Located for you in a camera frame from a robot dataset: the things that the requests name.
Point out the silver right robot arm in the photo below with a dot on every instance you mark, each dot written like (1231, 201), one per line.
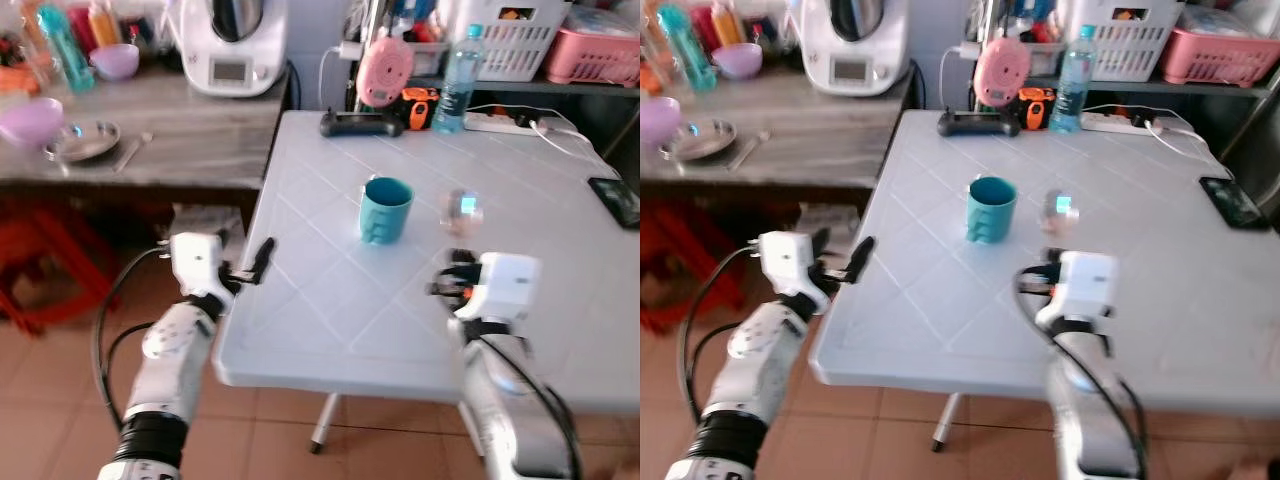
(505, 410)
(1090, 410)

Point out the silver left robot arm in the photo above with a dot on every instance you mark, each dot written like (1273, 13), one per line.
(170, 365)
(755, 365)

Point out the small clear glass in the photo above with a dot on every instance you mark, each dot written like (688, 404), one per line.
(461, 208)
(1064, 208)

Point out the teal plastic mug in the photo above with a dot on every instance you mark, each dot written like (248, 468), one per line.
(991, 210)
(386, 212)

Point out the white plastic table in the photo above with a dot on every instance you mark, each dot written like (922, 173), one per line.
(340, 300)
(950, 310)

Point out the grey wooden counter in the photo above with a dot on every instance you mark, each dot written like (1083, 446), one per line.
(190, 130)
(820, 130)

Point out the metal spoon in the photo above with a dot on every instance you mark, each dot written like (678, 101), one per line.
(133, 152)
(748, 150)

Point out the white power strip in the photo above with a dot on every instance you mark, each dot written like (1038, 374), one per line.
(1115, 122)
(500, 122)

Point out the red plastic stool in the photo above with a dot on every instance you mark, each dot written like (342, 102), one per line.
(680, 265)
(45, 260)

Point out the orange black tape measure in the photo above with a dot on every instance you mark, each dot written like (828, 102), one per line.
(421, 108)
(1037, 108)

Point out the black controller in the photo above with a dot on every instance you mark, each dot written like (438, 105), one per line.
(977, 124)
(360, 124)

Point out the metal plate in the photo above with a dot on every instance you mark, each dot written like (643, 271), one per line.
(700, 142)
(85, 142)

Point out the black smartphone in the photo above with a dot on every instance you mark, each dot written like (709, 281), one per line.
(1234, 202)
(617, 200)

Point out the clear blue water bottle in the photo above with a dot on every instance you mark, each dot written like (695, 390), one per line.
(1073, 85)
(456, 85)

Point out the pink round gadget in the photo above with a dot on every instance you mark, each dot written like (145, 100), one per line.
(385, 72)
(1001, 72)

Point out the white food processor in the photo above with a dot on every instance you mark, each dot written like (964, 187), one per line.
(855, 55)
(232, 55)

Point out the small purple bowl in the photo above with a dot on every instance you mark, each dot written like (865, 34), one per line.
(738, 62)
(115, 62)

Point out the large purple bowl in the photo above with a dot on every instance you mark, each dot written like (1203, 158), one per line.
(28, 122)
(657, 122)

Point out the white plastic basket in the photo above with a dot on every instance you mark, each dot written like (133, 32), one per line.
(510, 45)
(1130, 45)

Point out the teal drinking bottle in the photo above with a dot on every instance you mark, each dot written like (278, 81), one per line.
(65, 50)
(685, 48)

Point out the orange bottle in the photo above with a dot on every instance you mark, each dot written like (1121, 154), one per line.
(727, 24)
(103, 25)

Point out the pink plastic basket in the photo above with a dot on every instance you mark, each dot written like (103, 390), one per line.
(1220, 58)
(595, 55)

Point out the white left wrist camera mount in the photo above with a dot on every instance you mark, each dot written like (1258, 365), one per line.
(785, 262)
(195, 262)

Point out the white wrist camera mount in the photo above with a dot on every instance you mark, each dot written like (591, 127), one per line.
(785, 262)
(1085, 285)
(195, 262)
(505, 285)

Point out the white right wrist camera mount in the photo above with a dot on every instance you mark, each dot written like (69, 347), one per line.
(1085, 285)
(505, 285)

